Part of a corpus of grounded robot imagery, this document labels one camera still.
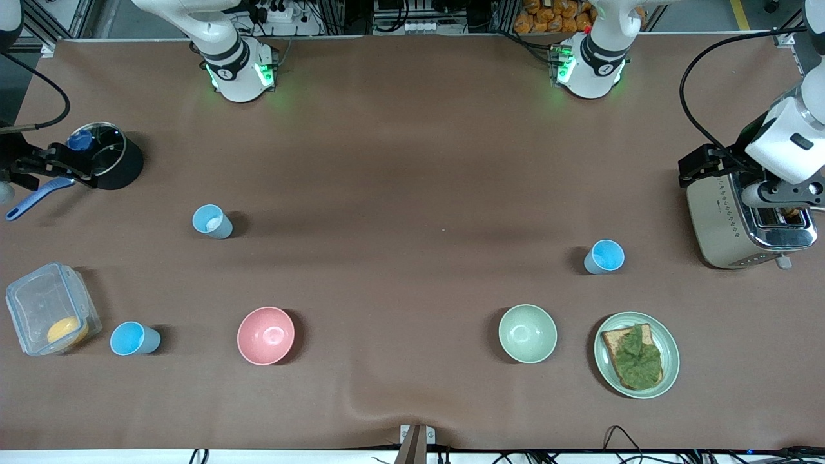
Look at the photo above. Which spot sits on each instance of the toast slice under lettuce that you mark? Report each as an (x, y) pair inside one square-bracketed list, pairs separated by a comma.
[(612, 341)]

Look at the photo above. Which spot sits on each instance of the pink bowl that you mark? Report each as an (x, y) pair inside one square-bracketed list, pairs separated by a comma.
[(265, 336)]

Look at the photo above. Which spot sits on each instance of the clear plastic food container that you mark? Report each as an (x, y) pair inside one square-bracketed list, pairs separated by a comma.
[(38, 303)]

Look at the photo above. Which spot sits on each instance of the orange packaged snacks pile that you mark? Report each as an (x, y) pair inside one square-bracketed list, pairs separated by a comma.
[(548, 19)]

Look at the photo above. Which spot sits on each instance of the metal table clamp bracket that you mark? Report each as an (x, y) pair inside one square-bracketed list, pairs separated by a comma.
[(417, 441)]

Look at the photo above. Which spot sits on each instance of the beige chrome toaster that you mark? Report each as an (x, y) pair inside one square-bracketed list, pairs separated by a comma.
[(722, 225)]

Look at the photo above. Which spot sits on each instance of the green lettuce leaf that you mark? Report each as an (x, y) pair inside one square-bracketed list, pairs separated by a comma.
[(638, 357)]

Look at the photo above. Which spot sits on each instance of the light blue plastic cup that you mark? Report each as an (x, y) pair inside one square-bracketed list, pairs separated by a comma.
[(212, 221), (604, 256), (132, 339)]

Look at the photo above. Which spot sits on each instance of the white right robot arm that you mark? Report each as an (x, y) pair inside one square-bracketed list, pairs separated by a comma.
[(235, 71)]

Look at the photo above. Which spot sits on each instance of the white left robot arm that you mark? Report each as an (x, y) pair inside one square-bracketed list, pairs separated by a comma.
[(596, 64)]

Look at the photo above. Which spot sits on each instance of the brown table cover mat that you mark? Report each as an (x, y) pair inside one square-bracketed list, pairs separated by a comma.
[(412, 258)]

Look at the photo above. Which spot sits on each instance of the pale green plate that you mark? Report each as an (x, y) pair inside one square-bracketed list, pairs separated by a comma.
[(670, 354)]

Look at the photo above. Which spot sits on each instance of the pale green bowl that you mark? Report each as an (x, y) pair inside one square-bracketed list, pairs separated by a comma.
[(527, 334)]

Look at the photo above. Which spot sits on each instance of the brown bread slice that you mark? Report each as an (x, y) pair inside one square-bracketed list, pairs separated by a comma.
[(789, 211)]

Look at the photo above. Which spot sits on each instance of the glass lid blue knob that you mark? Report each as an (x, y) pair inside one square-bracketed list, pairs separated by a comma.
[(103, 147)]

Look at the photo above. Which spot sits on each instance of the white power strip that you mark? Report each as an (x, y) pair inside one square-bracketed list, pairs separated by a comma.
[(278, 13)]

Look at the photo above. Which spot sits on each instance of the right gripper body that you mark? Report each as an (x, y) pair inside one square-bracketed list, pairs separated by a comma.
[(14, 159)]

